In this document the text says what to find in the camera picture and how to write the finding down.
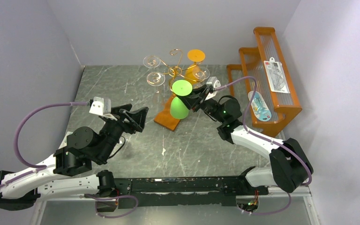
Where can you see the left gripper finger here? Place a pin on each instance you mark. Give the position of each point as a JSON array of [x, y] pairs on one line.
[[118, 111], [134, 121]]

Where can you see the blue packaged item on shelf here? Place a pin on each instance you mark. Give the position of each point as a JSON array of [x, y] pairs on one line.
[[260, 108]]

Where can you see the small blue white packet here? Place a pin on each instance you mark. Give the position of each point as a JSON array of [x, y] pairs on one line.
[[64, 141]]

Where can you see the orange wooden tiered shelf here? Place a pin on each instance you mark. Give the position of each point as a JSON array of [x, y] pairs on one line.
[[284, 107]]

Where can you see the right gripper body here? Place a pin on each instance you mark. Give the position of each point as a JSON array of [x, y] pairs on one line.
[[199, 99]]

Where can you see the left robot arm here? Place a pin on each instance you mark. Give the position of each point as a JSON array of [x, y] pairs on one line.
[[60, 173]]

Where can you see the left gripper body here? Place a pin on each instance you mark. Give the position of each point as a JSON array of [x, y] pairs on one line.
[[116, 128]]

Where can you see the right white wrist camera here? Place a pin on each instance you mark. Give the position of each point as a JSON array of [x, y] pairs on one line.
[[212, 84]]

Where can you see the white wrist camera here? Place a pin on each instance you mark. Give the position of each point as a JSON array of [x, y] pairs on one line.
[[101, 106], [212, 84]]

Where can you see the orange plastic goblet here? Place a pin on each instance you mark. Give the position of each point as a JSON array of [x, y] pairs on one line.
[[196, 56]]

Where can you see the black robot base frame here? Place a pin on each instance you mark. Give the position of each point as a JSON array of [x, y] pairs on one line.
[[146, 192]]

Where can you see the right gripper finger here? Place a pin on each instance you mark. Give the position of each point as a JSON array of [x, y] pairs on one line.
[[192, 104], [201, 92]]

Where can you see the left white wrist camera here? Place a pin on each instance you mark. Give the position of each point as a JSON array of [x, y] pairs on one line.
[[101, 106]]

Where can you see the gold wire wine glass rack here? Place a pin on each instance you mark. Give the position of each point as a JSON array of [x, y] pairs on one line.
[[174, 72]]

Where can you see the green plastic goblet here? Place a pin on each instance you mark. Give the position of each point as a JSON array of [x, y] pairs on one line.
[[178, 109]]

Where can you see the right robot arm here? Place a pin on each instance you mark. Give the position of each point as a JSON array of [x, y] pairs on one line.
[[289, 166]]

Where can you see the white packaged item on shelf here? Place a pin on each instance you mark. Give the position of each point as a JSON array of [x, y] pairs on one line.
[[276, 76]]

